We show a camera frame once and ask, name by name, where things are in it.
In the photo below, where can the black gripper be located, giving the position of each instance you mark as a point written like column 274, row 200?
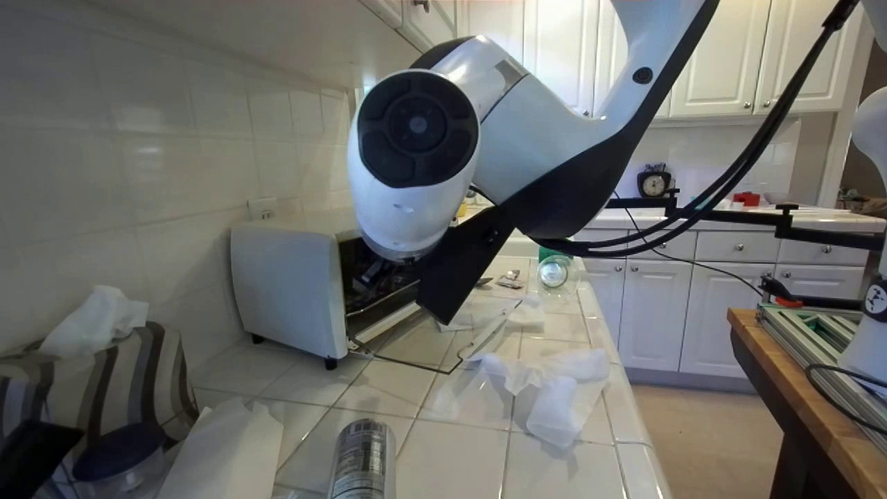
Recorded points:
column 378, row 276

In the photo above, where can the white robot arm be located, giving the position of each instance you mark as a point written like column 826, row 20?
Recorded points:
column 517, row 129

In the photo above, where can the glass oven door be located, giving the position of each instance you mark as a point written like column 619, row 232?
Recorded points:
column 433, row 348

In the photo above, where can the white toaster oven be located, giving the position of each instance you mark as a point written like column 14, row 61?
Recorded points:
column 287, row 286

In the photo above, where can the white cabinet above oven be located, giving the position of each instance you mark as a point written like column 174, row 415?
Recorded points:
column 415, row 23

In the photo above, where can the metal spoon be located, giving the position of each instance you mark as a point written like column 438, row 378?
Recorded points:
column 511, row 278

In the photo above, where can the clear glass jar green band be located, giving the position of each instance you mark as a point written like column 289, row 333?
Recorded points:
column 554, row 272

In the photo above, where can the aluminium foil roll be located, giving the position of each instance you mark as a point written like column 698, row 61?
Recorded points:
column 360, row 461

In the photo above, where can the large crumpled white plastic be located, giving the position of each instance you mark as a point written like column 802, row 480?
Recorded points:
column 550, row 398

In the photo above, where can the white plastic bag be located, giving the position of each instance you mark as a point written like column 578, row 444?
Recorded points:
column 221, row 458

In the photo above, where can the striped fabric bag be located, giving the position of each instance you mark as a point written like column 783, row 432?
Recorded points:
column 140, row 389

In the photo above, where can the white base cabinets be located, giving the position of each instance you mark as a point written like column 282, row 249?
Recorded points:
column 665, row 308

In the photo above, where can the crumpled white paper towel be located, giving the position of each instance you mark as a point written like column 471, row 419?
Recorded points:
column 91, row 323

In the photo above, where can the small black clock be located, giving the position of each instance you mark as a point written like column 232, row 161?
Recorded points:
column 654, row 181

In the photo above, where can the dark blue cap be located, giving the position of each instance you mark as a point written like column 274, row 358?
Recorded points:
column 124, row 451

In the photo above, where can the small red item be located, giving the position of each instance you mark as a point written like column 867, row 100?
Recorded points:
column 747, row 197

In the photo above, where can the black fabric item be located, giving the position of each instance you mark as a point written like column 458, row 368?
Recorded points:
column 30, row 461

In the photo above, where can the orange black clamp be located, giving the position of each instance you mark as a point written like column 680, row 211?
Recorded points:
column 780, row 293

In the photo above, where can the wooden side table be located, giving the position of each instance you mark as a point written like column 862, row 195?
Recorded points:
column 820, row 348

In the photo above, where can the black camera boom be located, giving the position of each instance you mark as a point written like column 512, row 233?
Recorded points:
column 794, row 218

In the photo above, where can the white wall cabinets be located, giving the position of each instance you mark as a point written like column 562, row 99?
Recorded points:
column 766, row 64

